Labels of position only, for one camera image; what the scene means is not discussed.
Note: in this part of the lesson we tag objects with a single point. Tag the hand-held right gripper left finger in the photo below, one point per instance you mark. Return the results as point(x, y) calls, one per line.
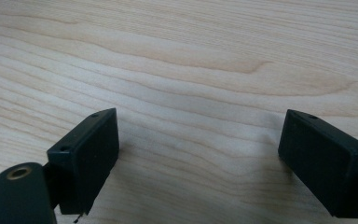
point(85, 165)

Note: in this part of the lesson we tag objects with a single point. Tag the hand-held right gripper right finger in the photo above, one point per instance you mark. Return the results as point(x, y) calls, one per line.
point(326, 168)

